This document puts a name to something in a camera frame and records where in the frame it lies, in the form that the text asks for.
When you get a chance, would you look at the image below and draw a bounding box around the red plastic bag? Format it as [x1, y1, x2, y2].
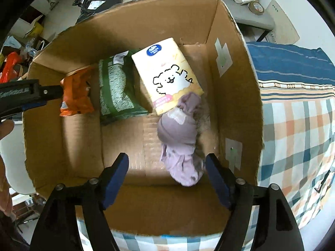
[0, 52, 22, 83]

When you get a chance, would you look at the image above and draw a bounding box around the green snack packet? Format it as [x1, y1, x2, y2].
[99, 50, 148, 125]

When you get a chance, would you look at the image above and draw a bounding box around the plaid checkered tablecloth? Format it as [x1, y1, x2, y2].
[75, 41, 335, 251]

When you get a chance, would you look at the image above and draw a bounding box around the beige board against wall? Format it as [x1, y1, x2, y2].
[266, 0, 300, 44]

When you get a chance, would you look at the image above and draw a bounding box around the tape roll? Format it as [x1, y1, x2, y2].
[248, 1, 265, 15]

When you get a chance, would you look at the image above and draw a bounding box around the purple cloth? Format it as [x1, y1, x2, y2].
[157, 92, 203, 187]

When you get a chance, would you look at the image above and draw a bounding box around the person's left hand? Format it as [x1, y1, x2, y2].
[0, 120, 14, 216]

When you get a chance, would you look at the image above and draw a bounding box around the grey fabric chair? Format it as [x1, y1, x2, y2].
[213, 0, 276, 31]

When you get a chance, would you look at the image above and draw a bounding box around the orange snack packet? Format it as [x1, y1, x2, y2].
[60, 67, 94, 117]

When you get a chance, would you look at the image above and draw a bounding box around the cardboard box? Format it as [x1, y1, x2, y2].
[23, 0, 264, 237]

